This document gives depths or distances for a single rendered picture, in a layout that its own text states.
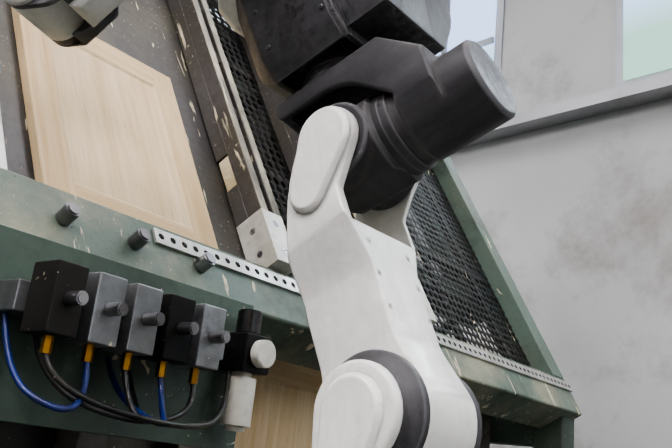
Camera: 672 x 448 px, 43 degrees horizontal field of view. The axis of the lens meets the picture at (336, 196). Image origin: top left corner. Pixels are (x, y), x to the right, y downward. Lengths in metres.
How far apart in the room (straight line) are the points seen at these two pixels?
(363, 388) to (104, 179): 0.69
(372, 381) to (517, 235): 3.59
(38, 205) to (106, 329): 0.22
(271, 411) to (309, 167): 0.91
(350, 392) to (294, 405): 1.01
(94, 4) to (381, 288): 0.55
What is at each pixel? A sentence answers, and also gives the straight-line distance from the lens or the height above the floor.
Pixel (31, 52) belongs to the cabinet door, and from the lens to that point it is 1.57.
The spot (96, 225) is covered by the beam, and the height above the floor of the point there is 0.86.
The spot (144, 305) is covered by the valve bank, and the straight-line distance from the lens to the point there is 1.18.
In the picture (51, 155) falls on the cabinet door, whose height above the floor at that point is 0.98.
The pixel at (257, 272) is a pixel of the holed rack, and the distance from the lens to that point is 1.55.
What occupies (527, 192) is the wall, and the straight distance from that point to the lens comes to 4.52.
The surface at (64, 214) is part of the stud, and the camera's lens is 1.25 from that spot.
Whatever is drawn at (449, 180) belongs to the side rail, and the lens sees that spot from 3.01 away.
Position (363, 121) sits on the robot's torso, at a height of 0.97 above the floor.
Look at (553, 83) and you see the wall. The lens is 4.68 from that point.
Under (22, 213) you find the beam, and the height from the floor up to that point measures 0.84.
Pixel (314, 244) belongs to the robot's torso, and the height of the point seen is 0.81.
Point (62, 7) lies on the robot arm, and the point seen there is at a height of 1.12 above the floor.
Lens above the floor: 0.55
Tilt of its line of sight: 18 degrees up
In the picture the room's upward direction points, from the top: 6 degrees clockwise
